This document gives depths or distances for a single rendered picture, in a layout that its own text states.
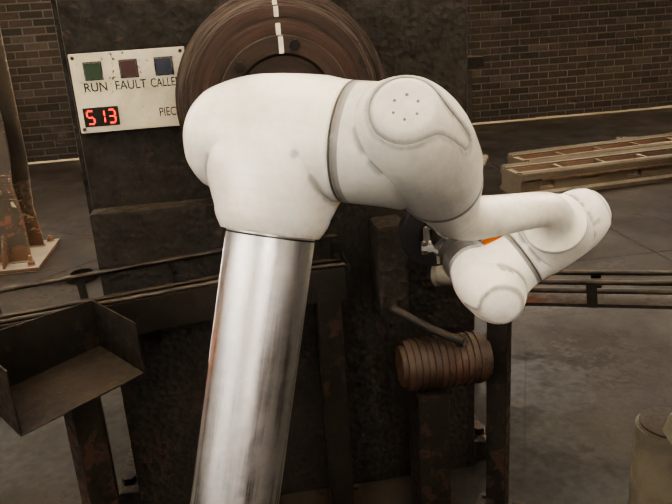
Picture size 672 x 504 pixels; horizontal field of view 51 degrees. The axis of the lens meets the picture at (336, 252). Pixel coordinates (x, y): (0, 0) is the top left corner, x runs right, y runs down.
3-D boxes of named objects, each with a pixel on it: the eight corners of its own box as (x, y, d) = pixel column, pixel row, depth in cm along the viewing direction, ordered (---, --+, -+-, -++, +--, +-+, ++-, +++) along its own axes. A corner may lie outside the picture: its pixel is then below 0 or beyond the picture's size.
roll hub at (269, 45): (227, 170, 157) (212, 39, 148) (351, 159, 160) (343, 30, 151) (227, 176, 152) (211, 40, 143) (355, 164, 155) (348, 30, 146)
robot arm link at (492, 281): (464, 307, 132) (523, 267, 131) (494, 347, 118) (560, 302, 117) (435, 265, 128) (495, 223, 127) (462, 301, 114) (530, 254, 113)
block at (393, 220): (371, 302, 187) (366, 215, 180) (400, 298, 188) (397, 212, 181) (379, 318, 177) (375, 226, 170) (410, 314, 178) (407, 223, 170)
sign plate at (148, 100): (83, 132, 168) (69, 54, 162) (193, 123, 171) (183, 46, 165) (81, 134, 166) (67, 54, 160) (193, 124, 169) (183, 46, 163)
